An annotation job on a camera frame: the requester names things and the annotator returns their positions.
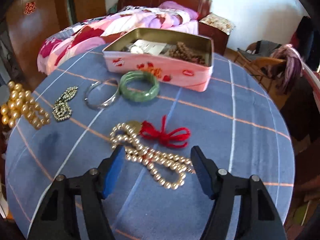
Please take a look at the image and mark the mauve scarf on chair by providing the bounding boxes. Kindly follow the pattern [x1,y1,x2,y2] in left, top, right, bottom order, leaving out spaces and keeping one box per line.
[270,44,303,94]

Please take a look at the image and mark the purple pillow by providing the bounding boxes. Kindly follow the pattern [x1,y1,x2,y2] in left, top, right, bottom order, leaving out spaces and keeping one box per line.
[158,1,199,20]

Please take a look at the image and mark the bed with pink sheet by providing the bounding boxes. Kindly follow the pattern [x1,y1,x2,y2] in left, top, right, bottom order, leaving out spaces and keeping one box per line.
[36,4,200,75]

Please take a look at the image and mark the white paper leaflet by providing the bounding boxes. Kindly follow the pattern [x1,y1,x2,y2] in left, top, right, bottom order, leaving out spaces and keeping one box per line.
[129,39,167,56]

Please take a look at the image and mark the pink tin box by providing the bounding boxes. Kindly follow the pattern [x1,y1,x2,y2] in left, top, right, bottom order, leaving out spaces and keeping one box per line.
[103,28,214,92]

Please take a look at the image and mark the pink patchwork quilt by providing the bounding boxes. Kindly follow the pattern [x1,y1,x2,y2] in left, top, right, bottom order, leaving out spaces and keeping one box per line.
[37,5,193,74]

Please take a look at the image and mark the silver bead bracelet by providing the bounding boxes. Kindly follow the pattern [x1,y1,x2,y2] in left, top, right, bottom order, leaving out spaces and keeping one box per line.
[51,86,79,123]

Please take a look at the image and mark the wicker chair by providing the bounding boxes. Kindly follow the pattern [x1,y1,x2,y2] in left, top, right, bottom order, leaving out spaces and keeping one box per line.
[233,52,286,92]

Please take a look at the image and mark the silver bangle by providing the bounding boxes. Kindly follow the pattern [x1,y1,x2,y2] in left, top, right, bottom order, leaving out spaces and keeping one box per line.
[84,78,120,110]

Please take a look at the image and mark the blue plaid tablecloth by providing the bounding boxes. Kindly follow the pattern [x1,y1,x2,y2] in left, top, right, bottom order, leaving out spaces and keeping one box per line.
[4,43,296,240]

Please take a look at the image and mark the hanging dark coats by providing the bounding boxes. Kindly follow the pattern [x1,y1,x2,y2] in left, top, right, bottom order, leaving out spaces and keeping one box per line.
[290,16,314,62]

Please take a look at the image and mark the white pearl necklace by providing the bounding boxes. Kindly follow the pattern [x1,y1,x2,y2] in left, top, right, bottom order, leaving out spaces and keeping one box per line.
[109,122,194,190]

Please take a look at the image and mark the green jade bangle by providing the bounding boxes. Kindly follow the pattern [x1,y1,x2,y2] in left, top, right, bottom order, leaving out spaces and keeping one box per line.
[119,70,160,102]

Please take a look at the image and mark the dark wooden desk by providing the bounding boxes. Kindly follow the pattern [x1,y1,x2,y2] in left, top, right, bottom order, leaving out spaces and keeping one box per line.
[280,62,320,196]

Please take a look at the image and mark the floral cloth on nightstand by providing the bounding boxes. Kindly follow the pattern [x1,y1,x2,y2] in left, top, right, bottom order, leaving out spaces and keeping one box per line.
[200,13,235,35]

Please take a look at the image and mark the gold bead necklace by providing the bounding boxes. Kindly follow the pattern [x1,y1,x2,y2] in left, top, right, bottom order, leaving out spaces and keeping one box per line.
[0,80,51,131]

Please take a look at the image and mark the wooden nightstand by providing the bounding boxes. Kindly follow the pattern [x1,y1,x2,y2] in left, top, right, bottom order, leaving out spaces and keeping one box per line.
[199,22,229,56]

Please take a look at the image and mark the grey garment on chair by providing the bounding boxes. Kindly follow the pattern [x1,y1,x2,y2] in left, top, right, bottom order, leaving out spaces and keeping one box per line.
[237,40,281,62]

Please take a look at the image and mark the gold pendant red cord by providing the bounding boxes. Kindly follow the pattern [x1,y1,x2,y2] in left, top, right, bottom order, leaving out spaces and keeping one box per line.
[125,114,192,149]

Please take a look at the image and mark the wooden wardrobe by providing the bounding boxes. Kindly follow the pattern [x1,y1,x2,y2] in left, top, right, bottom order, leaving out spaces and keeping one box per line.
[1,0,106,89]

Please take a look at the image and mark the brown wooden bead necklace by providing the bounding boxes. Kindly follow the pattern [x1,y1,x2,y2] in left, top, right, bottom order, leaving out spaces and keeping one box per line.
[167,42,207,66]

